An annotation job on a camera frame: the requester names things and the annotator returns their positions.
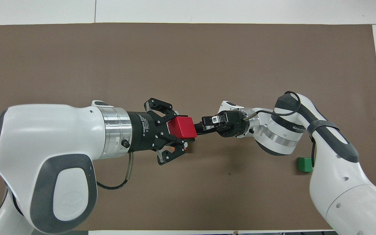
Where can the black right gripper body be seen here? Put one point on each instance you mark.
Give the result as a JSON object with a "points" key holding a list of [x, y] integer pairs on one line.
{"points": [[233, 125]]}

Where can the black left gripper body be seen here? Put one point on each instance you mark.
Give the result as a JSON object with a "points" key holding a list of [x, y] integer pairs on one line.
{"points": [[142, 132]]}

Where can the red wooden block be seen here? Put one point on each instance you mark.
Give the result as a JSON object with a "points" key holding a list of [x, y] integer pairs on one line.
{"points": [[183, 127]]}

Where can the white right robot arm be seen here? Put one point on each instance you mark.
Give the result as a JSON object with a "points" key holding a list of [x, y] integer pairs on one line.
{"points": [[338, 182]]}

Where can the green wooden block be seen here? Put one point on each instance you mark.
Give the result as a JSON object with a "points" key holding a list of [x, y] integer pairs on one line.
{"points": [[305, 164]]}

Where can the brown table mat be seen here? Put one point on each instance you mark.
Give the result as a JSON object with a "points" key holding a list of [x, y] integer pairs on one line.
{"points": [[188, 58]]}

